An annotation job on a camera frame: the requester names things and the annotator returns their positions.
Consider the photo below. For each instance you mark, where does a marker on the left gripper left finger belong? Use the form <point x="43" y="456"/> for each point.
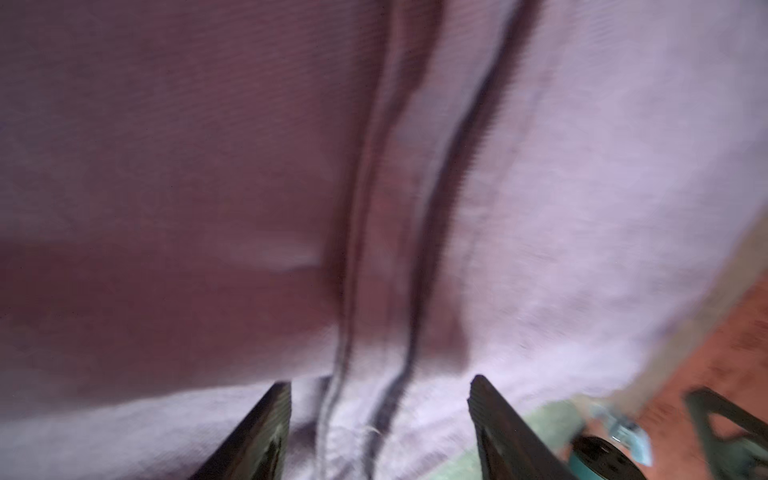
<point x="256" y="448"/>

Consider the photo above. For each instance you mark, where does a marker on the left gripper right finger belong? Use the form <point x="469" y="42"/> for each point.
<point x="508" y="448"/>

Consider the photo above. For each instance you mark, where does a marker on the purple trousers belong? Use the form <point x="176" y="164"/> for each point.
<point x="375" y="201"/>

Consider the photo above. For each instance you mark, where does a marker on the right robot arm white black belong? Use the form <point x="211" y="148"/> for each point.
<point x="741" y="455"/>

